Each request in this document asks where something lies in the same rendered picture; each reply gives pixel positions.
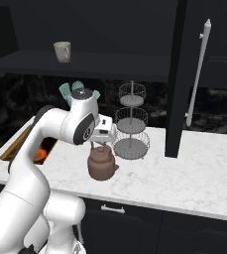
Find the brown kettle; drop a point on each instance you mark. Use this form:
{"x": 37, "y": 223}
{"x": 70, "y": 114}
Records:
{"x": 100, "y": 165}

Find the orange round food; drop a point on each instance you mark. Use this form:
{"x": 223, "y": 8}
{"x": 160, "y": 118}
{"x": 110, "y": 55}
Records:
{"x": 40, "y": 153}

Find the white mug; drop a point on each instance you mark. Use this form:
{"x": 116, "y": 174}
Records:
{"x": 63, "y": 53}

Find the dark wooden tray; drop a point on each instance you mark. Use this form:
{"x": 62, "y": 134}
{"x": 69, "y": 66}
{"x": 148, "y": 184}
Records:
{"x": 12, "y": 147}

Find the dark drawer front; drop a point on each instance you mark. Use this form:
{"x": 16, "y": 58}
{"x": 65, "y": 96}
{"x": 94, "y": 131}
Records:
{"x": 125, "y": 231}

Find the dark wall cabinet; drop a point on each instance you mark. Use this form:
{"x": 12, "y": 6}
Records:
{"x": 118, "y": 63}

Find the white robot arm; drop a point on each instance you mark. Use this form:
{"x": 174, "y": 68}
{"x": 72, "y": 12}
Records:
{"x": 25, "y": 185}

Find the dark base cupboard front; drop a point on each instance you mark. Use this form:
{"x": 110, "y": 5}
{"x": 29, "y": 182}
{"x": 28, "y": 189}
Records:
{"x": 201, "y": 236}

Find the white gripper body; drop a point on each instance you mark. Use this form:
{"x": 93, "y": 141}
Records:
{"x": 109, "y": 135}

